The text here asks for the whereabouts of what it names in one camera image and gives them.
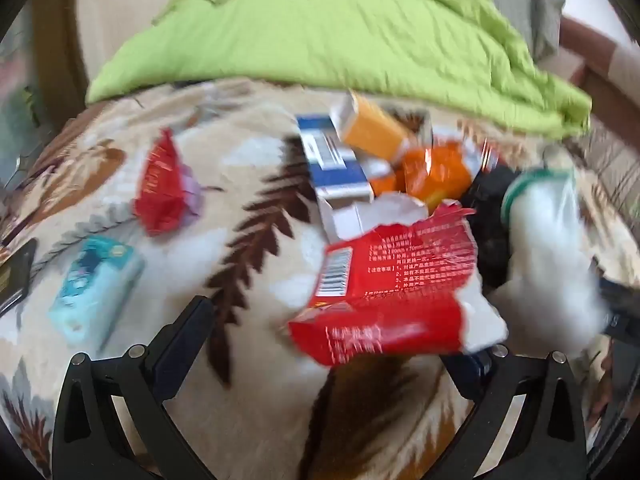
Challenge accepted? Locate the white plastic bottle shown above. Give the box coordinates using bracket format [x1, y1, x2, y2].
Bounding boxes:
[489, 168, 608, 359]

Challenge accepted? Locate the black plastic bag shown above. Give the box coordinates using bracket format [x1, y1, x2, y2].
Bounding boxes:
[460, 165, 520, 292]

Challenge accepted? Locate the red torn paper box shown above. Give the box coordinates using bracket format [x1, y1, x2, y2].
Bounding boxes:
[288, 203, 508, 366]

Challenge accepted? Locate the orange foil snack wrapper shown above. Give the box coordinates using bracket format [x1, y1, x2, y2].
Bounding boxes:
[369, 139, 501, 212]

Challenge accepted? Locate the red purple candy wrapper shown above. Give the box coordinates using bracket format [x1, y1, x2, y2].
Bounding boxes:
[134, 128, 203, 236]

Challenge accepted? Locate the blue white medicine box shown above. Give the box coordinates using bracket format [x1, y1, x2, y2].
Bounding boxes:
[294, 112, 432, 246]

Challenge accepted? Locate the orange ointment box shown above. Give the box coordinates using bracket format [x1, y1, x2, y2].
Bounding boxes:
[330, 92, 416, 164]

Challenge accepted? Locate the light blue tissue pack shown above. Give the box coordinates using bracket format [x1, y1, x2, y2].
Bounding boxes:
[49, 235, 145, 352]

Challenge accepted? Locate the black smartphone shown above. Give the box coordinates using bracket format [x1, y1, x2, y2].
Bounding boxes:
[0, 238, 38, 316]

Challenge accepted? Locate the brown padded headboard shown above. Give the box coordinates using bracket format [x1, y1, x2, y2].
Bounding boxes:
[538, 16, 639, 148]

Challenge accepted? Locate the leaf pattern fleece blanket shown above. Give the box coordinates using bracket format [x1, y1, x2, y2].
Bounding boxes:
[0, 77, 640, 480]

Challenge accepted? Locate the grey quilted pillow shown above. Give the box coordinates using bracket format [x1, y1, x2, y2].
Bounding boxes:
[492, 0, 566, 62]

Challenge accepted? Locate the green quilt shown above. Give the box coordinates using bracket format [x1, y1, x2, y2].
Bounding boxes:
[86, 0, 592, 139]

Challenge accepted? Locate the wooden glass door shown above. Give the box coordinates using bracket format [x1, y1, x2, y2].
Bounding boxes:
[1, 0, 88, 192]

